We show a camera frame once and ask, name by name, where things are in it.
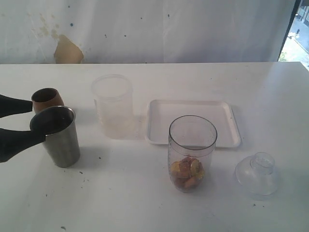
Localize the brown wooden cup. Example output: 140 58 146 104
31 87 64 114

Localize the stainless steel cup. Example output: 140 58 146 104
30 106 80 168

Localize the gold coin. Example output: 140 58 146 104
170 161 180 175
190 159 205 180

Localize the clear plastic shaker body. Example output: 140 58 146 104
168 115 218 193

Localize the clear plastic shaker lid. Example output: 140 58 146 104
234 152 280 201

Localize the translucent plastic deli container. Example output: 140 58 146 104
91 74 135 139

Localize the white plastic tray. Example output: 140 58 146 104
144 99 242 148

